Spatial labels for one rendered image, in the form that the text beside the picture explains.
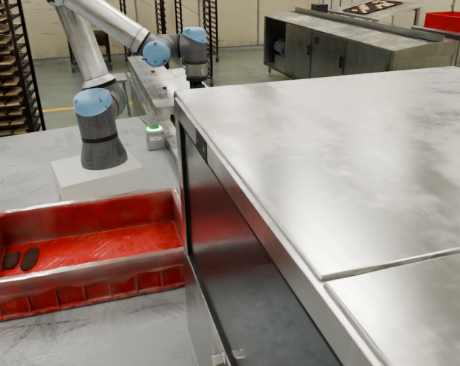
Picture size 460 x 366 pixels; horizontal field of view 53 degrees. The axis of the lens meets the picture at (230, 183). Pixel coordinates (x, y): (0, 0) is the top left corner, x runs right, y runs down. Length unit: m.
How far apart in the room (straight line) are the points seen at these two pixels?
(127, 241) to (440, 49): 3.57
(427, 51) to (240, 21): 5.21
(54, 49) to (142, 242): 7.51
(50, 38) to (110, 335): 7.80
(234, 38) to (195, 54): 7.45
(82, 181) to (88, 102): 0.24
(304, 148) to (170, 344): 0.57
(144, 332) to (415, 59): 3.64
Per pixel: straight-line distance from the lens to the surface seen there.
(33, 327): 1.06
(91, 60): 1.63
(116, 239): 1.27
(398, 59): 4.18
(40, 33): 8.60
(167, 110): 2.07
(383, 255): 0.33
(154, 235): 1.27
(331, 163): 0.46
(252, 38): 9.11
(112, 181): 1.49
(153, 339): 0.97
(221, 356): 0.63
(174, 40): 1.56
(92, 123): 1.51
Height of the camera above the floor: 1.48
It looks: 25 degrees down
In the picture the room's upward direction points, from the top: 1 degrees counter-clockwise
